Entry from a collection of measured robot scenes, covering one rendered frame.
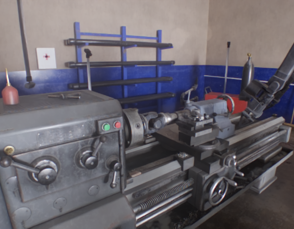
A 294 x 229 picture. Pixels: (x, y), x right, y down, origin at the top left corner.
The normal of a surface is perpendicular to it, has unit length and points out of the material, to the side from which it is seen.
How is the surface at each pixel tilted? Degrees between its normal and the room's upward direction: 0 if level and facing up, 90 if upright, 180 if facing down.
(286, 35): 90
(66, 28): 90
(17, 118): 45
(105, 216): 32
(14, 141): 90
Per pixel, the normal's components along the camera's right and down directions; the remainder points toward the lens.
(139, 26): 0.58, 0.22
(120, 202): 0.31, -0.70
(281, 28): -0.81, 0.16
